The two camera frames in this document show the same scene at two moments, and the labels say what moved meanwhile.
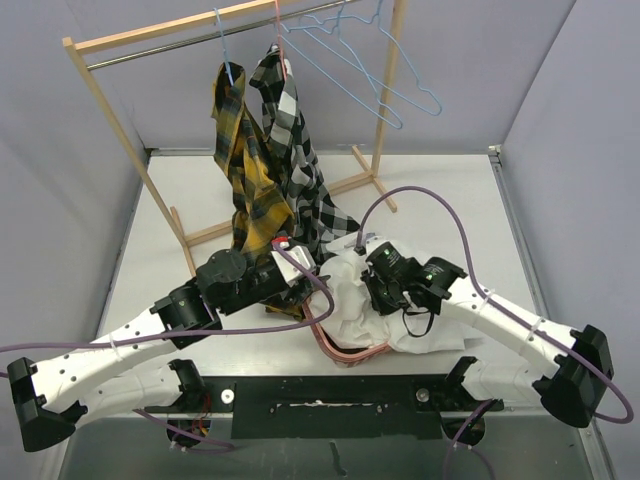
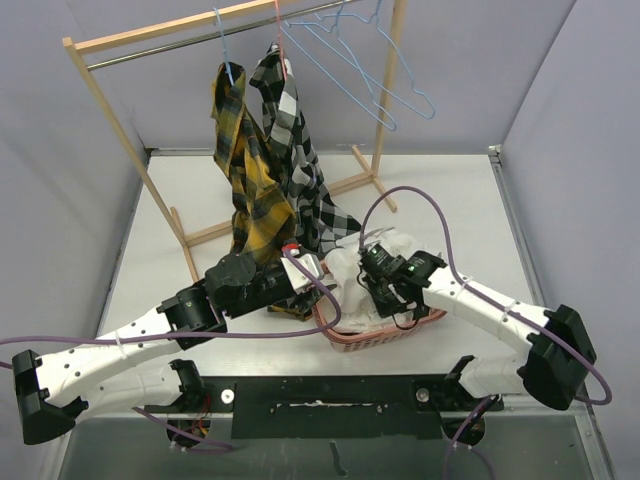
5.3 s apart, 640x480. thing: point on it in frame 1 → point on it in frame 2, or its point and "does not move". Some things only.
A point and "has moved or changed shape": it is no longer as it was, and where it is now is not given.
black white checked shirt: x=319 y=219 does not move
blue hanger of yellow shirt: x=223 y=45 does not move
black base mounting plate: x=336 y=407 does not move
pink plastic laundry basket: x=344 y=356 → x=347 y=341
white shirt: x=345 y=310 has moved or changed shape
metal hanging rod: x=102 y=62 does not move
